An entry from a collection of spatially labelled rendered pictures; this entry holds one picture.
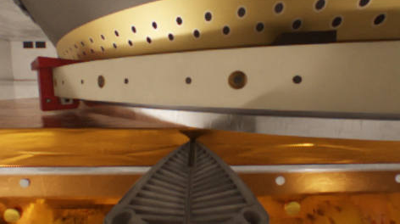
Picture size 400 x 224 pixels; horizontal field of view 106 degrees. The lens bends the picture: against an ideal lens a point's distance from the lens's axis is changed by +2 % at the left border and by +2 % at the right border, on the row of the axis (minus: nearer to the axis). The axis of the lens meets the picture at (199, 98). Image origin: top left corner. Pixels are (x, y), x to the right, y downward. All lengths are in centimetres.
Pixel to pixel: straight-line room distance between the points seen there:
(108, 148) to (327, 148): 27
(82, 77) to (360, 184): 38
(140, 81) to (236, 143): 13
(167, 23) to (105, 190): 21
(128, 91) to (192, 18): 10
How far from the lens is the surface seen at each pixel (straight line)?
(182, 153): 16
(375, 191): 32
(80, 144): 24
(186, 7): 18
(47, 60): 33
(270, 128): 18
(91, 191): 25
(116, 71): 19
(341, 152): 27
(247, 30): 17
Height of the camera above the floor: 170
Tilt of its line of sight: 5 degrees up
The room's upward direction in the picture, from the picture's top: 180 degrees counter-clockwise
